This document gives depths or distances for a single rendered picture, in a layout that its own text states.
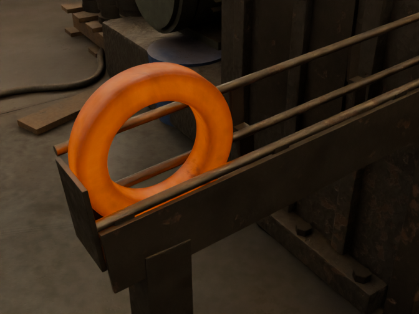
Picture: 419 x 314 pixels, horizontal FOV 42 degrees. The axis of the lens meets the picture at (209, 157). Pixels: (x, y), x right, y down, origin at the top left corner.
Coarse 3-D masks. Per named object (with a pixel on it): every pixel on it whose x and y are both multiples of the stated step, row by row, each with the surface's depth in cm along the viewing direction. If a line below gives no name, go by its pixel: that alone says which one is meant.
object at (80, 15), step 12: (84, 0) 276; (96, 0) 259; (108, 0) 254; (120, 0) 234; (132, 0) 233; (72, 12) 285; (84, 12) 278; (96, 12) 277; (108, 12) 257; (120, 12) 242; (132, 12) 237; (84, 24) 281; (96, 24) 262; (72, 36) 290; (96, 36) 271; (96, 48) 270
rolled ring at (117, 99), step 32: (160, 64) 56; (96, 96) 54; (128, 96) 53; (160, 96) 55; (192, 96) 57; (96, 128) 53; (224, 128) 61; (96, 160) 55; (192, 160) 64; (224, 160) 64; (96, 192) 56; (128, 192) 61
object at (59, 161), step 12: (60, 168) 57; (72, 180) 54; (72, 192) 56; (84, 192) 52; (72, 204) 59; (84, 204) 53; (72, 216) 61; (84, 216) 56; (84, 228) 58; (96, 228) 55; (84, 240) 60; (96, 240) 56; (96, 252) 57
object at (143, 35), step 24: (144, 0) 203; (168, 0) 187; (192, 0) 186; (216, 0) 192; (120, 24) 228; (144, 24) 228; (168, 24) 194; (192, 24) 202; (216, 24) 215; (120, 48) 223; (144, 48) 206; (216, 48) 200; (216, 72) 185; (192, 120) 189
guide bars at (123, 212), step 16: (416, 80) 76; (384, 96) 73; (400, 96) 74; (352, 112) 70; (304, 128) 68; (320, 128) 68; (272, 144) 65; (288, 144) 66; (240, 160) 63; (256, 160) 64; (208, 176) 61; (160, 192) 59; (176, 192) 59; (128, 208) 57; (144, 208) 58; (96, 224) 55; (112, 224) 56
